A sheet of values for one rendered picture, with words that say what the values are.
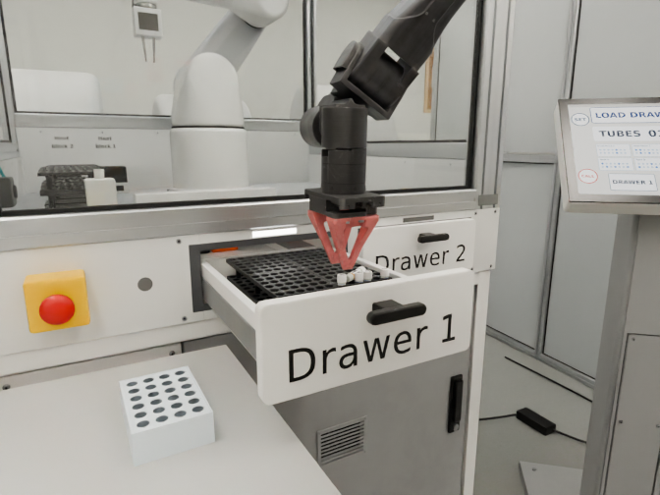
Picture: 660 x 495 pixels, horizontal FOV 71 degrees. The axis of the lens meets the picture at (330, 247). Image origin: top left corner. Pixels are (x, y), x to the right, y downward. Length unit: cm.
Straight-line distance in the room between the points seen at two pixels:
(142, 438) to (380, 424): 65
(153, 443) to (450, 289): 38
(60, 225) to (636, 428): 141
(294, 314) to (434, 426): 78
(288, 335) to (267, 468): 14
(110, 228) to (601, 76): 207
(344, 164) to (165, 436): 36
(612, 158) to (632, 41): 112
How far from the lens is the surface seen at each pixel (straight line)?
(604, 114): 134
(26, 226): 74
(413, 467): 123
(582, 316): 245
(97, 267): 75
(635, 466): 159
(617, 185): 122
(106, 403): 69
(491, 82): 108
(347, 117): 56
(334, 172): 57
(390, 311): 50
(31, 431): 67
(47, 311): 69
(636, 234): 134
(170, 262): 76
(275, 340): 48
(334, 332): 51
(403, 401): 110
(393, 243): 91
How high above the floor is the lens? 108
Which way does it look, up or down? 12 degrees down
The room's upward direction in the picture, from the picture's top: straight up
